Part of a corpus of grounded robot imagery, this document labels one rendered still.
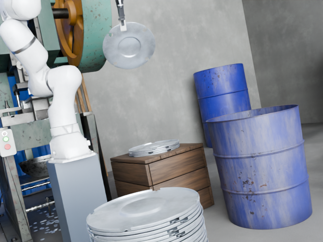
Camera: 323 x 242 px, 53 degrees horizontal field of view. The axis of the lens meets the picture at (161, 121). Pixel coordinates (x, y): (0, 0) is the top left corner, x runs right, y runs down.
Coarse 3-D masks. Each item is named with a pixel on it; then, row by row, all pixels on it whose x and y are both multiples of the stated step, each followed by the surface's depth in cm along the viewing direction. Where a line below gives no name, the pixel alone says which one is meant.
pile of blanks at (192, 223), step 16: (160, 224) 72; (176, 224) 71; (192, 224) 74; (96, 240) 74; (112, 240) 71; (128, 240) 69; (144, 240) 69; (160, 240) 70; (176, 240) 71; (192, 240) 74
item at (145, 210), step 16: (144, 192) 98; (160, 192) 95; (176, 192) 91; (192, 192) 88; (96, 208) 89; (112, 208) 88; (128, 208) 83; (144, 208) 80; (160, 208) 79; (176, 208) 77; (192, 208) 75; (96, 224) 77; (112, 224) 75; (128, 224) 73; (144, 224) 71
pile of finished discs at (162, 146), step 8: (144, 144) 197; (152, 144) 188; (160, 144) 181; (168, 144) 179; (176, 144) 177; (128, 152) 181; (136, 152) 178; (144, 152) 170; (152, 152) 172; (160, 152) 170
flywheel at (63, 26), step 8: (56, 0) 242; (64, 0) 238; (72, 0) 219; (80, 0) 206; (72, 8) 216; (80, 8) 209; (72, 16) 217; (80, 16) 214; (56, 24) 247; (64, 24) 242; (72, 24) 223; (80, 24) 217; (64, 32) 245; (72, 32) 236; (80, 32) 217; (64, 40) 246; (80, 40) 220; (64, 48) 243; (80, 48) 223; (64, 56) 245; (72, 56) 234; (80, 56) 216; (72, 64) 233
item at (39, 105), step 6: (24, 102) 198; (30, 102) 192; (36, 102) 191; (42, 102) 193; (48, 102) 195; (30, 108) 196; (36, 108) 191; (42, 108) 193; (48, 108) 194; (36, 114) 191; (42, 114) 192; (36, 120) 191
